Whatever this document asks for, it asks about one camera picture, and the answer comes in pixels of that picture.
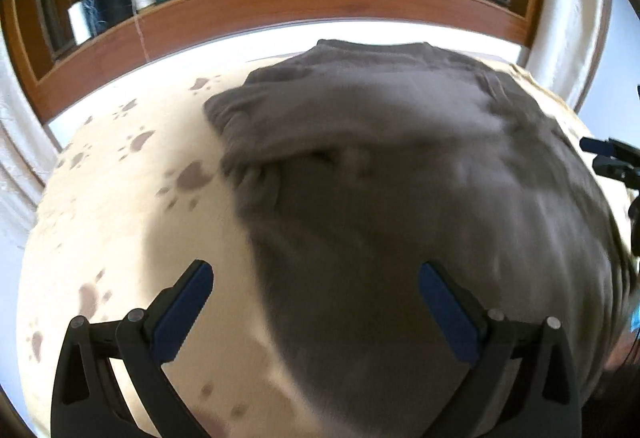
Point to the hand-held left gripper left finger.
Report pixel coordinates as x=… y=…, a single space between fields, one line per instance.
x=182 y=308

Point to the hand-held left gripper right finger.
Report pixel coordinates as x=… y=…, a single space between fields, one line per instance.
x=450 y=313

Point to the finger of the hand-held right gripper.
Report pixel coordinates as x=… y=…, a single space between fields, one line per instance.
x=620 y=158

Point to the brown fleece garment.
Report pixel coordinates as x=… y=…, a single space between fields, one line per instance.
x=400 y=168

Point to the beige paw-print blanket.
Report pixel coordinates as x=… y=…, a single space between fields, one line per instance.
x=125 y=198

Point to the white curtain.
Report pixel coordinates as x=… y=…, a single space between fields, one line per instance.
x=570 y=18
x=20 y=143

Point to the small white thread spool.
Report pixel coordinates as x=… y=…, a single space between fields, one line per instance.
x=79 y=23

